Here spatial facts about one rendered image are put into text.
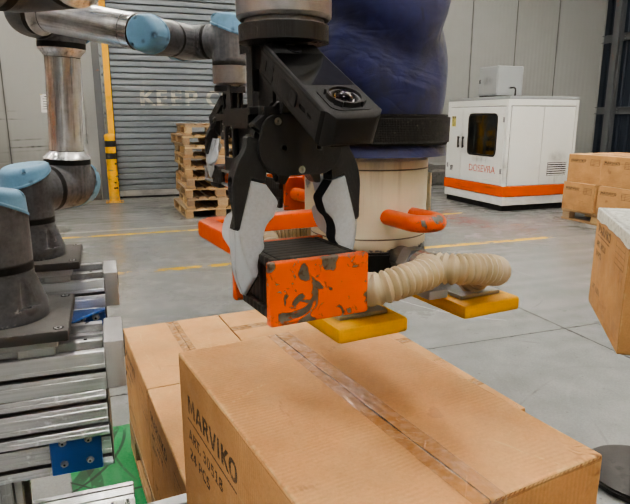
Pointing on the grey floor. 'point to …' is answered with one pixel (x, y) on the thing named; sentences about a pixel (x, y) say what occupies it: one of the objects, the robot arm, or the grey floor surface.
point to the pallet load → (606, 183)
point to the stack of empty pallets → (189, 188)
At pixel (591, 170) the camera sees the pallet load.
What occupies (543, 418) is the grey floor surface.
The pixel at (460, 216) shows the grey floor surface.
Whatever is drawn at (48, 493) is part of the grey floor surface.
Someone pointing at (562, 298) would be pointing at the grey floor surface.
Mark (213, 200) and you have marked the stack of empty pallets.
